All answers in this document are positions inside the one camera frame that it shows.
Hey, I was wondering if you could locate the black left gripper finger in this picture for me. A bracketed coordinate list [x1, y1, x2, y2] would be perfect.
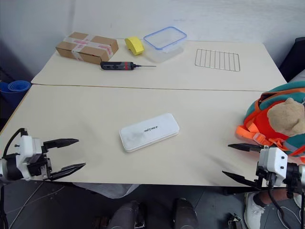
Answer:
[43, 138, 80, 154]
[50, 162, 87, 181]

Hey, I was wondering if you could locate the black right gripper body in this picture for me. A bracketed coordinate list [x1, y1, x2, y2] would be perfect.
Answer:
[255, 161, 277, 188]

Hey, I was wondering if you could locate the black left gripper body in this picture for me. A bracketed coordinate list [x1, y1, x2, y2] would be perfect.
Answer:
[27, 144, 53, 181]

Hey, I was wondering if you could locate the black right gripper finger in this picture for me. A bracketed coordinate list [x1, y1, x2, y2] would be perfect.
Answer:
[227, 143, 263, 153]
[222, 170, 263, 191]

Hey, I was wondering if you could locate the orange and teal backpack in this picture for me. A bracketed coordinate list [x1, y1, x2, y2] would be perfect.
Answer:
[235, 80, 305, 158]

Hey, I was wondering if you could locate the white rectangular case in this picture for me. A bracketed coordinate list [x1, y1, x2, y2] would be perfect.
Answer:
[119, 112, 180, 154]

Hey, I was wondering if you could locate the person's bare leg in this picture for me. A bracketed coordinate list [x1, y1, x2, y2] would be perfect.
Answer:
[252, 188, 290, 208]

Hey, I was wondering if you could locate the white shoe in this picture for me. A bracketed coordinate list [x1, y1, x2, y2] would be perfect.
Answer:
[244, 192, 266, 229]

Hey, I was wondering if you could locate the white plastic bag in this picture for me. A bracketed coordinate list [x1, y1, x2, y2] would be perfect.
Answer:
[72, 183, 139, 199]

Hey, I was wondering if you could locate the tan plush bear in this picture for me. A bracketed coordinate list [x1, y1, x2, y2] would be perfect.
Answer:
[266, 97, 305, 138]

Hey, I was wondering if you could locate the dark rounded shape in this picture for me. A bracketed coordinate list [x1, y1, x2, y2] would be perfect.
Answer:
[172, 198, 199, 229]
[106, 200, 146, 229]

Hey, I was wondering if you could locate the blue rolled mat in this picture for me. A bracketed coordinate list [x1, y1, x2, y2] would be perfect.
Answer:
[0, 80, 32, 101]

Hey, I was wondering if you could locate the black and red electric screwdriver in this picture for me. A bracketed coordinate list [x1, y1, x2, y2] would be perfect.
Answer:
[100, 61, 157, 72]

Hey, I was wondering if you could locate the taped brown cardboard box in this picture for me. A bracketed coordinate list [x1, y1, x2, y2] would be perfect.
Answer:
[55, 31, 119, 65]

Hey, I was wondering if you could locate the black chair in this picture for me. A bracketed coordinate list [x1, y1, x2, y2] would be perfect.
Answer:
[278, 36, 305, 83]

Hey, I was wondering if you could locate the yellow sponge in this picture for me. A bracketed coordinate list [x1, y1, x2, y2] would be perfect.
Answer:
[124, 36, 146, 57]

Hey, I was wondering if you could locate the clear container with blue-rimmed lid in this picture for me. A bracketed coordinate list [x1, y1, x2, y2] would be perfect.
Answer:
[143, 26, 188, 63]

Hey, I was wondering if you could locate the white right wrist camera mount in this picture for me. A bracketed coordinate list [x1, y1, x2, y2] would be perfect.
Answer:
[258, 147, 289, 180]

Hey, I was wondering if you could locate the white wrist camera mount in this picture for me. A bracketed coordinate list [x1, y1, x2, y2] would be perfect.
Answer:
[258, 147, 289, 180]
[14, 135, 45, 179]

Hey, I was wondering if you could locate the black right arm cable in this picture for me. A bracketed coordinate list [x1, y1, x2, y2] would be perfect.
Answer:
[267, 175, 296, 229]

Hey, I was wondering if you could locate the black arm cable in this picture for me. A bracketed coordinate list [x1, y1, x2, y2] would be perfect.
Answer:
[267, 175, 296, 229]
[1, 127, 26, 159]

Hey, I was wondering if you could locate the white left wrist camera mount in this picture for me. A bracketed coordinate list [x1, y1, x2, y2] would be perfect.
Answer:
[14, 135, 45, 179]

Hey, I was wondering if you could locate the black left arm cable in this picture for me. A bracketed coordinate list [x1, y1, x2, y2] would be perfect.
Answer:
[1, 127, 26, 159]

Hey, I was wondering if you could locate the metal wire rack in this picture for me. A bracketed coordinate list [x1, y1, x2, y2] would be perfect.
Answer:
[194, 48, 241, 73]

